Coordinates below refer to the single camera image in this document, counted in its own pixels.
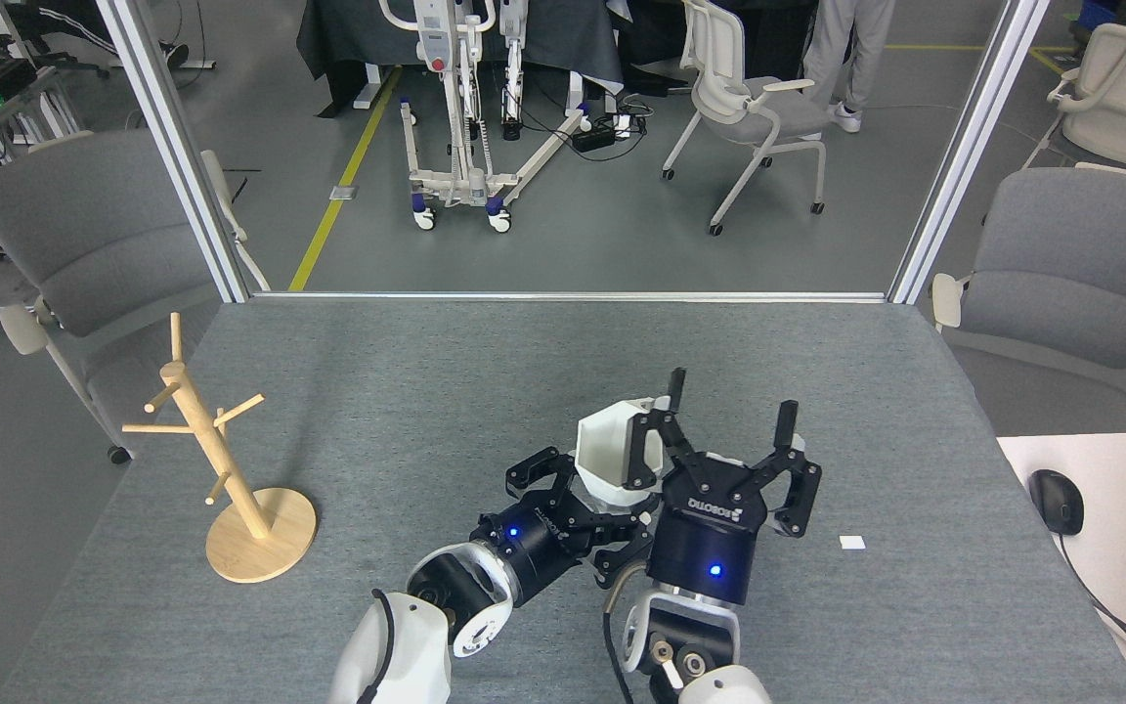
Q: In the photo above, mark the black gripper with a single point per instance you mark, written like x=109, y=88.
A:
x=534, y=543
x=710, y=538

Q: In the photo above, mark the white faceted cup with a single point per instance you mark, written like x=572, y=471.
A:
x=602, y=460

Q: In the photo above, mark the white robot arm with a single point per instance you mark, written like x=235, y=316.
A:
x=690, y=645
x=407, y=645

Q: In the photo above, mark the wooden cup rack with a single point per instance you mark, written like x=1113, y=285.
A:
x=270, y=557

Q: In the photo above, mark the black power strip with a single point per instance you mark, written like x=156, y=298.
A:
x=594, y=137

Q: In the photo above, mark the metal floor plate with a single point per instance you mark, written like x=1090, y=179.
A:
x=344, y=193

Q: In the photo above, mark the black computer mouse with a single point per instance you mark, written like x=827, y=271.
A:
x=1057, y=501

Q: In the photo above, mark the white mesh-back office chair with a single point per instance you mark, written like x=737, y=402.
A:
x=778, y=115

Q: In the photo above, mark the grey armchair with cream arms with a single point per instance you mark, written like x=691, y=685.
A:
x=84, y=225
x=1071, y=293

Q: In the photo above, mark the white wheeled stand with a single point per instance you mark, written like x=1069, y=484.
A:
x=436, y=39

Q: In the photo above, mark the person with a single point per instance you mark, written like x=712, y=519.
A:
x=832, y=49

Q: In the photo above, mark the dark cloth-covered table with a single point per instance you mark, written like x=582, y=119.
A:
x=358, y=34

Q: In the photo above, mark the silver table edge rail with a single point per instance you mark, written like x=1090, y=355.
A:
x=573, y=296

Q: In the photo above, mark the silver frame post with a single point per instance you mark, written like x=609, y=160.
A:
x=964, y=156
x=177, y=156

